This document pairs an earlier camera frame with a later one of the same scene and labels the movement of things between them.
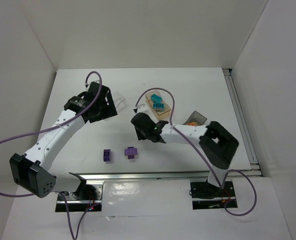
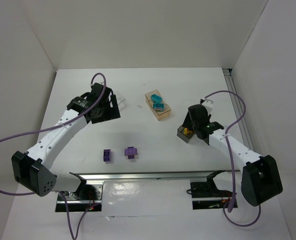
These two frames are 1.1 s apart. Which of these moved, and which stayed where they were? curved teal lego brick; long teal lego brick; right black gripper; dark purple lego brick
Moved: right black gripper
Stayed: long teal lego brick; dark purple lego brick; curved teal lego brick
